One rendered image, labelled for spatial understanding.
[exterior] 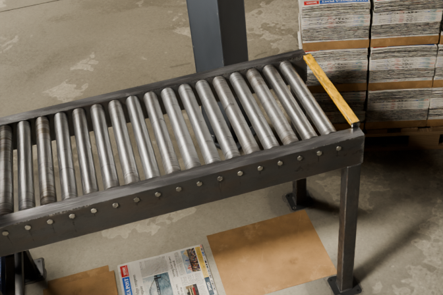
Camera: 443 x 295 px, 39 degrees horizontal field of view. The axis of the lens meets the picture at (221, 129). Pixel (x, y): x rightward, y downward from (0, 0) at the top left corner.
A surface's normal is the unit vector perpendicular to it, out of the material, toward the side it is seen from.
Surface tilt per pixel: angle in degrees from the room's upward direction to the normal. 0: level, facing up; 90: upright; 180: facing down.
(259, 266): 0
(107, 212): 90
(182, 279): 1
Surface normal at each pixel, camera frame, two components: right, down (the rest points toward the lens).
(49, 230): 0.26, 0.60
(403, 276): -0.09, -0.77
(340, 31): -0.04, 0.65
